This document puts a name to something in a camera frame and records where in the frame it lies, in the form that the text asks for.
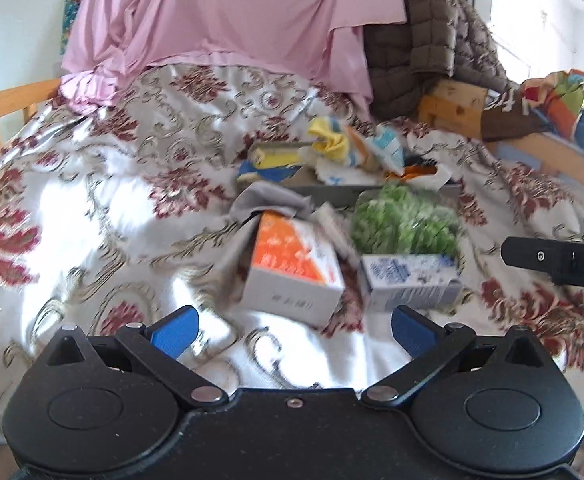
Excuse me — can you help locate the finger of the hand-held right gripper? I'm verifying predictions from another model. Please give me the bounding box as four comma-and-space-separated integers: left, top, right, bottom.
502, 237, 575, 281

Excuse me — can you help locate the grey printed cardboard tray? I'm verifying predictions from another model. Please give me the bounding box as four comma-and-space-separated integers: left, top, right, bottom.
237, 140, 465, 211

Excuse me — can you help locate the brown quilted jacket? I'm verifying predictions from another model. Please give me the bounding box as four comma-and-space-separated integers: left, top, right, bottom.
362, 0, 517, 121

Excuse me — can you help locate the pink sheet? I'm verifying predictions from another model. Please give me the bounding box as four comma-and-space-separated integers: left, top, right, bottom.
57, 0, 407, 118

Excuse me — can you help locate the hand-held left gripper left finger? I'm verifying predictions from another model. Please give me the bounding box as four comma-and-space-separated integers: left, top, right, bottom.
44, 305, 225, 406

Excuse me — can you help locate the grey cloth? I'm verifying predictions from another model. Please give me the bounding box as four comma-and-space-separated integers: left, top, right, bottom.
222, 182, 317, 281

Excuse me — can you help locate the white crumpled cloth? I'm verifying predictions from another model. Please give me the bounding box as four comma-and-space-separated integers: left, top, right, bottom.
424, 162, 455, 191

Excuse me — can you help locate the colourful patterned cloth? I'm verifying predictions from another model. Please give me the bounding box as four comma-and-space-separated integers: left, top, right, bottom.
61, 0, 93, 56

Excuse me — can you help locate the colourful bag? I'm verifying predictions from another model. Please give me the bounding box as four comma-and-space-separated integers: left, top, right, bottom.
519, 69, 584, 161

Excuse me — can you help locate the blue and white carton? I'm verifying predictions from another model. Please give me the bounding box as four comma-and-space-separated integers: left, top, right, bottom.
359, 252, 465, 313

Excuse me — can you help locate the wooden bed frame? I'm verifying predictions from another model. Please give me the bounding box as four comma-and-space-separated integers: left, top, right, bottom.
0, 77, 584, 206

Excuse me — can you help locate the orange packet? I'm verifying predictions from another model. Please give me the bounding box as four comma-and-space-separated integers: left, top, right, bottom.
384, 165, 440, 181

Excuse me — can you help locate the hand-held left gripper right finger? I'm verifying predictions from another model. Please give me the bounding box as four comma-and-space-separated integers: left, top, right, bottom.
359, 305, 545, 407

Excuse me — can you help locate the brown cloth with white print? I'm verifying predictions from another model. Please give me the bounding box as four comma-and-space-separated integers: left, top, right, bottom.
482, 87, 537, 143

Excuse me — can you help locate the white blue-dotted towel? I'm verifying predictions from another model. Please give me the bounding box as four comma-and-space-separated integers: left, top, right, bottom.
314, 160, 373, 186

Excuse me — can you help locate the floral bedspread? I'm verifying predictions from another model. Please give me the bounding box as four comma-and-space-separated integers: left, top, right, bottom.
0, 62, 584, 441

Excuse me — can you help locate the orange and white box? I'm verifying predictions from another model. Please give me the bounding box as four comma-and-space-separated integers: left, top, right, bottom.
242, 210, 345, 326

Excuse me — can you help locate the colourful striped sock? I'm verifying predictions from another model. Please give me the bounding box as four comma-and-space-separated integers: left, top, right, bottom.
307, 117, 380, 171

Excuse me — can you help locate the green leafy bag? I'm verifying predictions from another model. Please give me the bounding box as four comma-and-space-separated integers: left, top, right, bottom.
349, 182, 460, 256

